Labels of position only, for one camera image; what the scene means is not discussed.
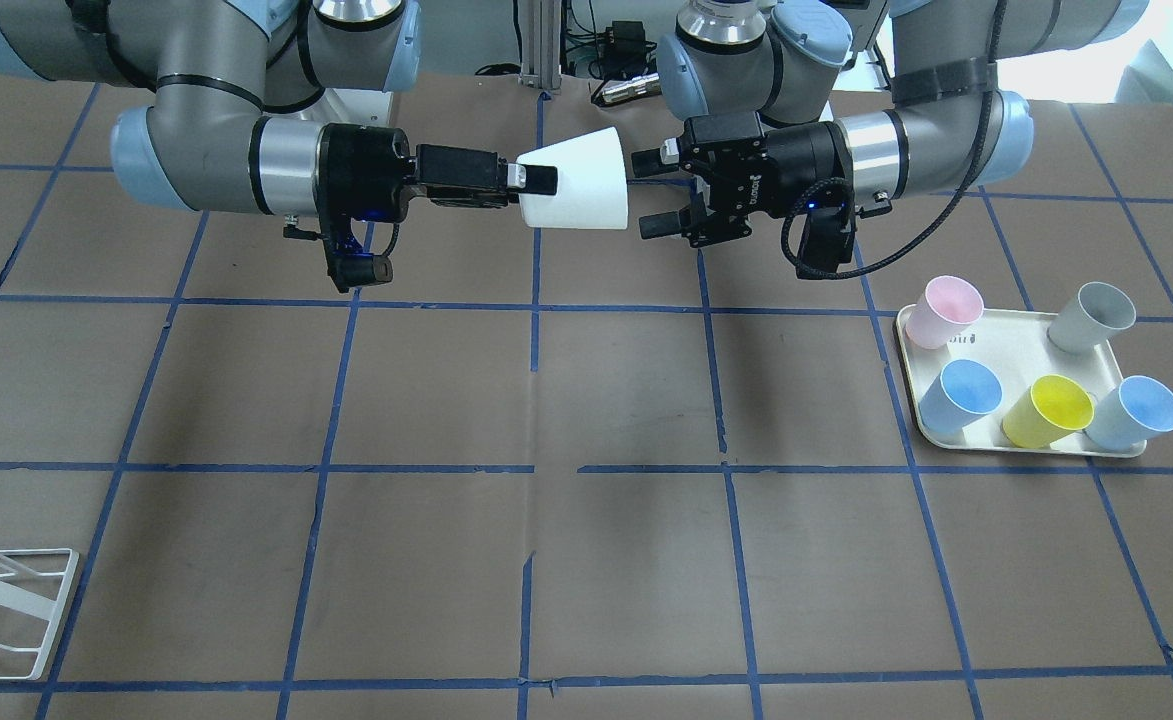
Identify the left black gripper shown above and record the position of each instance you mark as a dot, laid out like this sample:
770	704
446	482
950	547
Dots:
801	160

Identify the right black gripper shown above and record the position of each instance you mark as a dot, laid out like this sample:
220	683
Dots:
366	165

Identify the white plastic cup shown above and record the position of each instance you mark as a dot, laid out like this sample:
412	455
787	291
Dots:
591	184

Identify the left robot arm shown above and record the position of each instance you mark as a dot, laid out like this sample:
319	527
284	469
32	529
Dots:
752	85

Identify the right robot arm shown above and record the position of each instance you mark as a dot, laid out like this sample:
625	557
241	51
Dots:
230	80

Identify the pink plastic cup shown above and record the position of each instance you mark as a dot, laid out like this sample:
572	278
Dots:
947	306

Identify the blue cup beside yellow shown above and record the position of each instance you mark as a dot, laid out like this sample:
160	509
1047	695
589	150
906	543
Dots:
964	391

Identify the grey plastic cup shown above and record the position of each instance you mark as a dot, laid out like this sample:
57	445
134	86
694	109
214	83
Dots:
1095	314

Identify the yellow plastic cup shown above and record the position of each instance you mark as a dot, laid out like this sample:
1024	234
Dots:
1052	408

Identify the blue cup at tray corner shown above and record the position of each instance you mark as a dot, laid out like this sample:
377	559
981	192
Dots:
1138	409

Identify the cream plastic tray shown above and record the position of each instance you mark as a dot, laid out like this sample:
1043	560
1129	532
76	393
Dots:
1015	346

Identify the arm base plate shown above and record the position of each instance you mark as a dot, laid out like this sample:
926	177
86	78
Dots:
357	106

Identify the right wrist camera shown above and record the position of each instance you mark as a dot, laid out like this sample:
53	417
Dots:
348	265

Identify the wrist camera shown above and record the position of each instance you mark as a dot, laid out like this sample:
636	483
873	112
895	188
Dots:
348	265
828	239

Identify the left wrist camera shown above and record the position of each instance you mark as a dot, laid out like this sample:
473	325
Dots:
828	239

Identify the aluminium frame post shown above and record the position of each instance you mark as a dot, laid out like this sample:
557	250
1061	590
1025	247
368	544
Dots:
541	28

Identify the white wire cup rack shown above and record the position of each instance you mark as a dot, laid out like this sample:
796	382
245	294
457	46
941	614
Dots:
36	589

